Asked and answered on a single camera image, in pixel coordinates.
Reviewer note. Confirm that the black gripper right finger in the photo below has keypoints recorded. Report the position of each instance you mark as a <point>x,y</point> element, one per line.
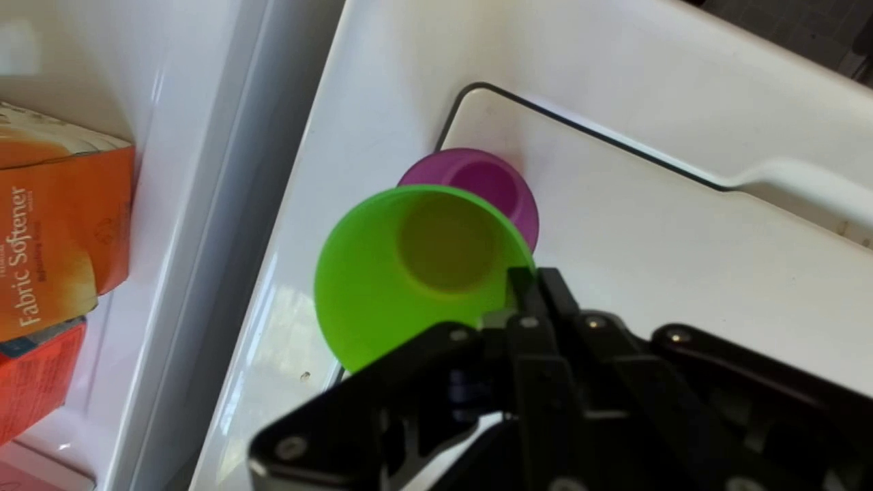
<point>566,329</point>

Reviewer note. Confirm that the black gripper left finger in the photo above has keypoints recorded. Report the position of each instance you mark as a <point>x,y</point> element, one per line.
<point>530,315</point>

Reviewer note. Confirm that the purple plastic cup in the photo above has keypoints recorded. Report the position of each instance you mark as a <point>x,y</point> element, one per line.
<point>491,179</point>

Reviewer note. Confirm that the green plastic cup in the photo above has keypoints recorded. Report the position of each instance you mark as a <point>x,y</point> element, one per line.
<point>383,281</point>

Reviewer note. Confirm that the white washing machine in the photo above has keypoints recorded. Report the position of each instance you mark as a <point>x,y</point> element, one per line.
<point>637,90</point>

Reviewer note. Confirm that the Kirkland fabric softener box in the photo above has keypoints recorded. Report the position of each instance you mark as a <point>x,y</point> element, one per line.
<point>63,228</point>

